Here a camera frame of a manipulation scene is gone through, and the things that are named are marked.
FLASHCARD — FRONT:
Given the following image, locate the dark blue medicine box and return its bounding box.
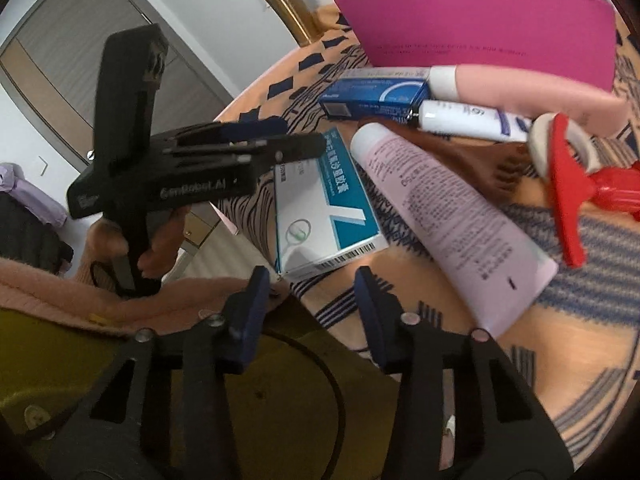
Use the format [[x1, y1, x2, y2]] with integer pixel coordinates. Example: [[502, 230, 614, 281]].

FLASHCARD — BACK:
[[318, 78, 428, 124]]

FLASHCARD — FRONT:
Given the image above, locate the red tape dispenser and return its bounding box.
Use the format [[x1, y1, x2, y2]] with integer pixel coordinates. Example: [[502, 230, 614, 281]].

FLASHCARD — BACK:
[[527, 113, 639, 268]]

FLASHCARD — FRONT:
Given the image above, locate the pink fuzzy sleeve forearm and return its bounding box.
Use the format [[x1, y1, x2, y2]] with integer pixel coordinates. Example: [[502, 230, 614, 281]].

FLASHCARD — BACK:
[[0, 224, 292, 338]]

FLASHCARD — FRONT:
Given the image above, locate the person's left hand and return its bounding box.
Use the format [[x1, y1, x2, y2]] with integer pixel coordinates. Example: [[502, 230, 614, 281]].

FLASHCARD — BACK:
[[82, 206, 191, 278]]

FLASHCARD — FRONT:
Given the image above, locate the white teal medicine box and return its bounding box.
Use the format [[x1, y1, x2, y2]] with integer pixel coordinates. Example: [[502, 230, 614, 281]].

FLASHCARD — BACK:
[[273, 128, 388, 282]]

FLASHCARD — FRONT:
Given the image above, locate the large lilac cream tube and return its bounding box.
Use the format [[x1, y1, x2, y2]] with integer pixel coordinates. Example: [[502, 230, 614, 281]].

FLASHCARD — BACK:
[[350, 124, 559, 337]]

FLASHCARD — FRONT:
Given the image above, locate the gold thermos tumbler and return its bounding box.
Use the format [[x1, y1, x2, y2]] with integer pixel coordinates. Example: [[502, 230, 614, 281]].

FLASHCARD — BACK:
[[265, 0, 323, 47]]

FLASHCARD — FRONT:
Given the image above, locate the orange patterned blanket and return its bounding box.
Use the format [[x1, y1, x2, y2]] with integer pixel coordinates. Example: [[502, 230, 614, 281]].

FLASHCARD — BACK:
[[220, 4, 639, 465]]

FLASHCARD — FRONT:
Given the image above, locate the grey door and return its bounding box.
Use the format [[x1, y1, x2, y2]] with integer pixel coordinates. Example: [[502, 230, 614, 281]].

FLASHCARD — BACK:
[[1, 0, 231, 170]]

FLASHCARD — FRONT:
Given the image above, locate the small white ointment tube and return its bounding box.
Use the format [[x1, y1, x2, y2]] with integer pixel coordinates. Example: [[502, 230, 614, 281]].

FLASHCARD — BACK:
[[408, 100, 533, 143]]

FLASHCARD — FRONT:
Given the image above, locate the brown wooden comb massager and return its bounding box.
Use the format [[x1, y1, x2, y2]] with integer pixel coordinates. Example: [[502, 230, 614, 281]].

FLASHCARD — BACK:
[[358, 117, 532, 206]]

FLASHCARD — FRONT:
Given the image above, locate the pink tube white cap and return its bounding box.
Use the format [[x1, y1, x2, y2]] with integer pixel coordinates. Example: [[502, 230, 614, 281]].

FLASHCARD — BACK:
[[427, 64, 630, 138]]

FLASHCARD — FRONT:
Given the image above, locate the pink open cardboard box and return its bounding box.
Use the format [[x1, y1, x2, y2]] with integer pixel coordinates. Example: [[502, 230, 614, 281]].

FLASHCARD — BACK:
[[335, 0, 616, 90]]

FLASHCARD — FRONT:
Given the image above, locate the black cable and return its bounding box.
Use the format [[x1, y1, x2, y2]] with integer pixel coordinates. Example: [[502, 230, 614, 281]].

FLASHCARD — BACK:
[[259, 326, 350, 480]]

